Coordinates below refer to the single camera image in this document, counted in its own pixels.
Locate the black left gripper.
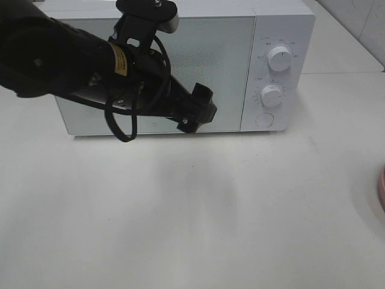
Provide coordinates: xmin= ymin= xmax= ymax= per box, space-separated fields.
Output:
xmin=69 ymin=45 xmax=217 ymax=133

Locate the white microwave door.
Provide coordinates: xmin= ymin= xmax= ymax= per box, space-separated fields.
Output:
xmin=56 ymin=17 xmax=254 ymax=136

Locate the round white door release button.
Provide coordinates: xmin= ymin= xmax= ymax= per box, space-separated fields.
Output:
xmin=256 ymin=113 xmax=274 ymax=128

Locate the white microwave knob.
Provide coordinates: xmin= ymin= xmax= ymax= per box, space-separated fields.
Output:
xmin=267 ymin=45 xmax=293 ymax=72
xmin=260 ymin=85 xmax=283 ymax=107

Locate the pink round plate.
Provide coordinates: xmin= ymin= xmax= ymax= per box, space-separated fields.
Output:
xmin=378 ymin=167 xmax=385 ymax=210

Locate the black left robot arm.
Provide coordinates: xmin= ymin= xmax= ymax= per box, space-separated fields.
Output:
xmin=1 ymin=1 xmax=217 ymax=142

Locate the white microwave oven body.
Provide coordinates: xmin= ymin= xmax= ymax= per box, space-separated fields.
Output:
xmin=39 ymin=1 xmax=316 ymax=132

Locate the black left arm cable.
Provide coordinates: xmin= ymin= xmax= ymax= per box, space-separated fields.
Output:
xmin=103 ymin=34 xmax=172 ymax=143

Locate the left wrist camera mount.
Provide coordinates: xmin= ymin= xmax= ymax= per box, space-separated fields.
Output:
xmin=108 ymin=0 xmax=179 ymax=53

